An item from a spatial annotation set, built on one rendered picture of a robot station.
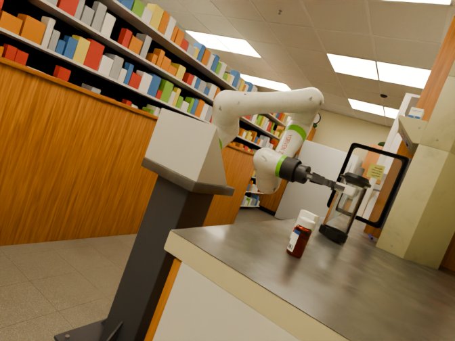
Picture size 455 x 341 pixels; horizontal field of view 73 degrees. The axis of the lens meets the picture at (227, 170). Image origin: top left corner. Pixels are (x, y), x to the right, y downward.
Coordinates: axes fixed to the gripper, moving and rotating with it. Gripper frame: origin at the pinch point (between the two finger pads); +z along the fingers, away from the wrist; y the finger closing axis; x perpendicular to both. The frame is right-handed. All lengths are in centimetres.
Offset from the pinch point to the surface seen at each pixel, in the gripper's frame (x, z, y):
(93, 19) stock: -60, -233, 31
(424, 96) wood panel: -60, 7, 70
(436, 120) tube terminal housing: -39, 17, 32
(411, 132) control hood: -31.8, 9.7, 32.4
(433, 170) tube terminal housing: -19.3, 22.3, 32.4
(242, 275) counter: 18, 0, -72
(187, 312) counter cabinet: 29, -7, -72
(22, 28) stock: -29, -234, -14
